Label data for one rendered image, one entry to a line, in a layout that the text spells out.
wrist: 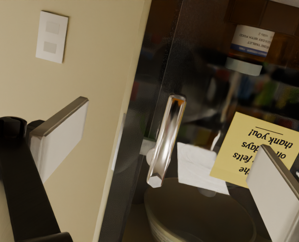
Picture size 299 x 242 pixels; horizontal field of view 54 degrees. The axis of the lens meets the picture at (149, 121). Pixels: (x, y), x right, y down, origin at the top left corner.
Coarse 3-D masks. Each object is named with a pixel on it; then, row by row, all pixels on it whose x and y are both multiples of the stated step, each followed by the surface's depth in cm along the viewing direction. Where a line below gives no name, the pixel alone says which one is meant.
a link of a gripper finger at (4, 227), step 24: (0, 120) 12; (24, 120) 13; (0, 144) 12; (24, 144) 12; (0, 168) 10; (24, 168) 11; (0, 192) 10; (24, 192) 9; (0, 216) 10; (24, 216) 8; (48, 216) 9; (0, 240) 10; (24, 240) 7; (48, 240) 7
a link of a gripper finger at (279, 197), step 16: (256, 160) 19; (272, 160) 17; (256, 176) 18; (272, 176) 16; (288, 176) 15; (256, 192) 18; (272, 192) 16; (288, 192) 14; (272, 208) 15; (288, 208) 14; (272, 224) 15; (288, 224) 13; (272, 240) 14; (288, 240) 13
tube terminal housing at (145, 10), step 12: (144, 0) 28; (144, 12) 28; (144, 24) 29; (132, 60) 30; (132, 72) 30; (120, 120) 32; (108, 168) 34; (108, 180) 34; (96, 228) 36; (96, 240) 37
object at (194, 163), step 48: (192, 0) 26; (240, 0) 26; (288, 0) 26; (144, 48) 28; (192, 48) 28; (240, 48) 27; (288, 48) 27; (144, 96) 30; (192, 96) 29; (240, 96) 29; (288, 96) 28; (144, 144) 31; (192, 144) 31; (144, 192) 33; (192, 192) 32; (240, 192) 32; (144, 240) 35; (192, 240) 34; (240, 240) 34
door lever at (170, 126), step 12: (168, 96) 25; (180, 96) 24; (168, 108) 25; (180, 108) 24; (168, 120) 25; (180, 120) 25; (168, 132) 25; (156, 144) 26; (168, 144) 25; (156, 156) 26; (168, 156) 26; (156, 168) 26; (156, 180) 26
